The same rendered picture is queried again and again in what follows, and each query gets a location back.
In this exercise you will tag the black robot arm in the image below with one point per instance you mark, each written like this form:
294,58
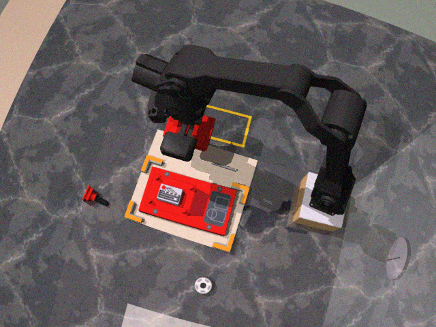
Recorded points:
194,73

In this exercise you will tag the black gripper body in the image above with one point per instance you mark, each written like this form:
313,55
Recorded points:
181,145

